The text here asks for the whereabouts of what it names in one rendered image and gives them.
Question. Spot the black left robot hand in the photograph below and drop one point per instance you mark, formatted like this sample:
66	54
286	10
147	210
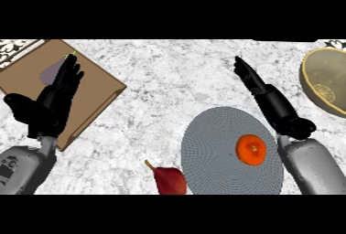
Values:
54	100

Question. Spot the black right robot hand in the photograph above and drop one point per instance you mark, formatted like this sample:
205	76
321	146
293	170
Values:
276	105

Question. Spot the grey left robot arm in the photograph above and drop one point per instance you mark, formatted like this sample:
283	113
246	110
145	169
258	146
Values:
24	169

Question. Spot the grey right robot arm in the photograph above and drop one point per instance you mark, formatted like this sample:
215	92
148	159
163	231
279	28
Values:
313	167

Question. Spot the olive yellow-rimmed bowl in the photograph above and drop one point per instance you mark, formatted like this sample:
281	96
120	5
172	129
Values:
327	80

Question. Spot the orange squash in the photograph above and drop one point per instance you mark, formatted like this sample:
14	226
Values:
252	150

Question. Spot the round grey placemat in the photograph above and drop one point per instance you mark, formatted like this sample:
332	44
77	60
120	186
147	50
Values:
225	155

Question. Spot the brown wooden cutting board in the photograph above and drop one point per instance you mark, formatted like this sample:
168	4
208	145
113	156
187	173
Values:
74	91

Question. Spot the purple eggplant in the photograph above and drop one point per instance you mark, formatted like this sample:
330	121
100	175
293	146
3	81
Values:
52	71

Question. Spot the black and white patterned tile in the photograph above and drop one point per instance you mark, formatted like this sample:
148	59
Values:
338	44
15	50

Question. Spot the red pear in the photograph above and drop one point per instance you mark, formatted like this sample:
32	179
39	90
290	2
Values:
171	180

